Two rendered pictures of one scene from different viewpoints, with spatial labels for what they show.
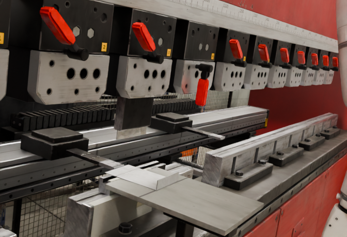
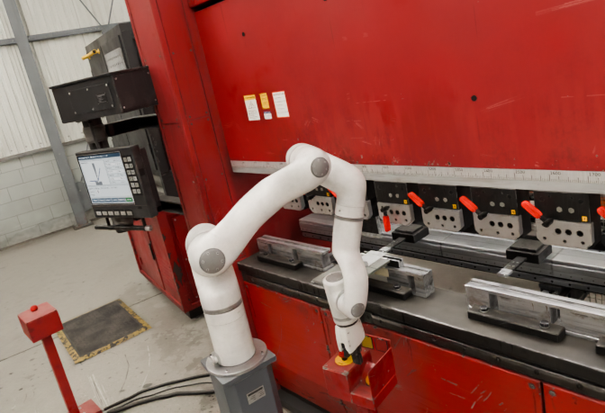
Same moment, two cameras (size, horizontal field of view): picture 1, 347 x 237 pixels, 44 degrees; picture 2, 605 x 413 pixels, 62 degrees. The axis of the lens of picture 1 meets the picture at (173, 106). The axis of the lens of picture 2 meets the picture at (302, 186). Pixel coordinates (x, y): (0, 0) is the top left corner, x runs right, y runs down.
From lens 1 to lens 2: 2.32 m
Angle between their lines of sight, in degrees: 106
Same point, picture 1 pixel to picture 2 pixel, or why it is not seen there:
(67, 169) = (421, 250)
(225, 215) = not seen: hidden behind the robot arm
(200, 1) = (379, 169)
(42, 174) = (405, 246)
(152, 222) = (371, 283)
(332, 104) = not seen: outside the picture
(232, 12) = (418, 171)
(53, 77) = (312, 203)
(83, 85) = (323, 208)
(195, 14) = (378, 176)
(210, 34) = (397, 188)
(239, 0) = (426, 162)
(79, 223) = not seen: hidden behind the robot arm
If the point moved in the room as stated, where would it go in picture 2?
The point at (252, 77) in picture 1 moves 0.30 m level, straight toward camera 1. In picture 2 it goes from (478, 224) to (388, 226)
